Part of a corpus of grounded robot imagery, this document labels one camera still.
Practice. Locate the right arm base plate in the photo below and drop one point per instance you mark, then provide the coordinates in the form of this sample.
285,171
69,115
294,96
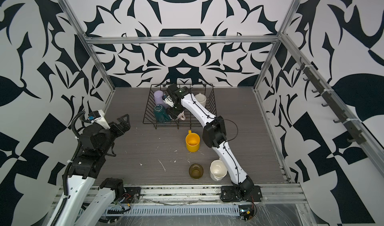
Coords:
233,194

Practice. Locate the dark green mug white inside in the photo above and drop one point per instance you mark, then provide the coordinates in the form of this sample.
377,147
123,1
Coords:
161,114

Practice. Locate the olive green glass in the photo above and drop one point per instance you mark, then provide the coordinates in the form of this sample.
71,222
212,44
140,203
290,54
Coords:
196,171

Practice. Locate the lavender plastic cup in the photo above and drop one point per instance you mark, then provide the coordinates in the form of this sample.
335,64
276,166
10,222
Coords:
158,97

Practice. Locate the white mug red inside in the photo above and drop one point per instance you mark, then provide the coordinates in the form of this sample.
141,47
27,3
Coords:
201,98

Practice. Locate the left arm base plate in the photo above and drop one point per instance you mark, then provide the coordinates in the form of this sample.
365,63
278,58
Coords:
126,194

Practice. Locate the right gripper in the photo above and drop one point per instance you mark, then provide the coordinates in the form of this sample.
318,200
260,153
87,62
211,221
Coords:
172,113

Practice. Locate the green circuit board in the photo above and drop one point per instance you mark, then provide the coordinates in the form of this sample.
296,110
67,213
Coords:
247,212

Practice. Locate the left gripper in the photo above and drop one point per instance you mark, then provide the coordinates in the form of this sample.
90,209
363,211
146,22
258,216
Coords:
124,125

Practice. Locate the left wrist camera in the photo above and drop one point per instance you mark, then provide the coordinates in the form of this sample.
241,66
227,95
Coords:
98,117

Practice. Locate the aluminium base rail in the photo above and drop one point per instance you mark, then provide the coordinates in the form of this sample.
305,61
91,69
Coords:
209,194

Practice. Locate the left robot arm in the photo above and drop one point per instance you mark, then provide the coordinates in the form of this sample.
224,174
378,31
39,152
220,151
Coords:
78,178

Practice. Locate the aluminium frame crossbar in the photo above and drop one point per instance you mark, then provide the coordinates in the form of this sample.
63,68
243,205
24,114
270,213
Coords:
180,39

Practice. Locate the yellow mug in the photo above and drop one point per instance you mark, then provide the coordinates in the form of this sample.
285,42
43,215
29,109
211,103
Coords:
192,142

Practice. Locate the white slotted cable duct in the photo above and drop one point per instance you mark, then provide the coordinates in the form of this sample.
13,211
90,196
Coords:
185,210

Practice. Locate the cream white mug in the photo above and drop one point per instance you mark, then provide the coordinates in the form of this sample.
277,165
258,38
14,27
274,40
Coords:
218,170

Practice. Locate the grey wall hook rail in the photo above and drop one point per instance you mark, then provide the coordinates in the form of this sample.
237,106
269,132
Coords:
333,102

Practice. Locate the cream mug pink handle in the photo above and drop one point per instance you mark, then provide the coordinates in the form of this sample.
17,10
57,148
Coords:
181,116

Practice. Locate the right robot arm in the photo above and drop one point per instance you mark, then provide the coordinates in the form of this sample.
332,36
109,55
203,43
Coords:
214,136

